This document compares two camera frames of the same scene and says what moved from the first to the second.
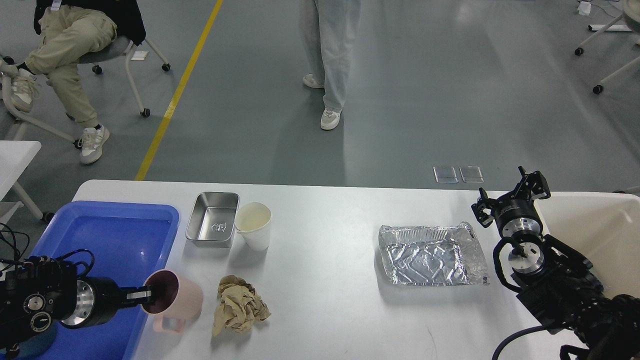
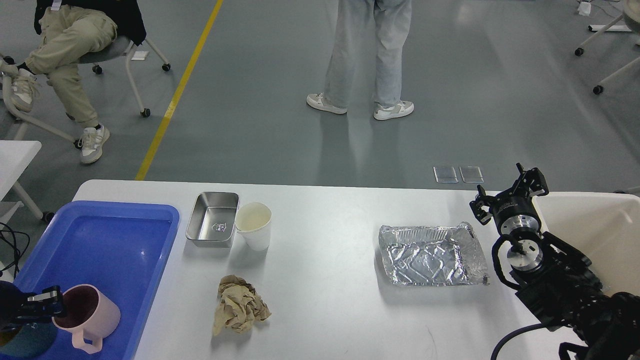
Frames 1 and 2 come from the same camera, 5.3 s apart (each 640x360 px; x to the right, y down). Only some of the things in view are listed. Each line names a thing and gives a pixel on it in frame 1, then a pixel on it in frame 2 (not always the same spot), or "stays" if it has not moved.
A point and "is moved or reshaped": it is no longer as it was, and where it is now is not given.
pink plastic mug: [177, 300] is moved or reshaped
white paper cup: [253, 220] stays
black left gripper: [98, 299] to [14, 310]
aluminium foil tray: [441, 255] stays
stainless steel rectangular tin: [213, 218] stays
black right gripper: [514, 213] stays
